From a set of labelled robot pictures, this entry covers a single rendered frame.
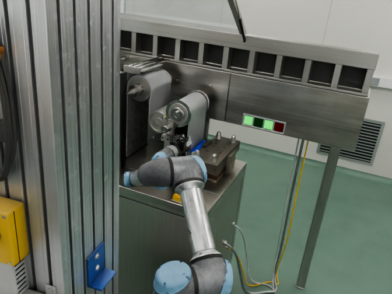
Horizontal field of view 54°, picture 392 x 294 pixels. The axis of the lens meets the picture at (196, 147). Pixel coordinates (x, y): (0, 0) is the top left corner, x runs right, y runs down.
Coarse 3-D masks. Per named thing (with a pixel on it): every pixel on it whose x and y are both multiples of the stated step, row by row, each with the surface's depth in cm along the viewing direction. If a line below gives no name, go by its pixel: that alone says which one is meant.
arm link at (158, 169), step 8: (152, 160) 147; (160, 160) 145; (168, 160) 145; (144, 168) 147; (152, 168) 144; (160, 168) 143; (168, 168) 143; (128, 176) 179; (136, 176) 160; (144, 176) 146; (152, 176) 144; (160, 176) 143; (168, 176) 143; (128, 184) 179; (136, 184) 171; (144, 184) 151; (152, 184) 146; (160, 184) 145; (168, 184) 145
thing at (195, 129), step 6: (204, 114) 222; (198, 120) 215; (204, 120) 224; (192, 126) 209; (198, 126) 218; (204, 126) 227; (192, 132) 212; (198, 132) 220; (192, 138) 214; (198, 138) 223; (192, 144) 216
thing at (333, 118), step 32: (128, 64) 244; (224, 96) 225; (256, 96) 217; (288, 96) 209; (320, 96) 203; (352, 96) 196; (256, 128) 223; (288, 128) 216; (320, 128) 208; (352, 128) 201
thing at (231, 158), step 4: (232, 152) 220; (228, 156) 214; (232, 156) 217; (228, 160) 215; (232, 160) 219; (228, 164) 216; (232, 164) 222; (228, 168) 217; (232, 168) 224; (228, 172) 218
